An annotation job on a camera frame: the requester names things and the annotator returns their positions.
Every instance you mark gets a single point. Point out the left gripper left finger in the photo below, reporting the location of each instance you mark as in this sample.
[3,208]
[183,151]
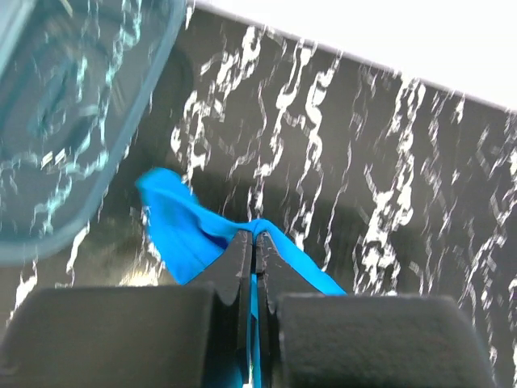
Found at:
[192,335]

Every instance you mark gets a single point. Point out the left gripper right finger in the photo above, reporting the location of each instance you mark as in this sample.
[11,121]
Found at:
[305,338]

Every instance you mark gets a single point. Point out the blue t shirt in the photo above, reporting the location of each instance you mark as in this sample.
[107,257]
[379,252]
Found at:
[190,237]

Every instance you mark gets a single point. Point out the teal plastic bin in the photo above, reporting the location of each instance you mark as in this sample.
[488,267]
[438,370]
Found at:
[76,77]

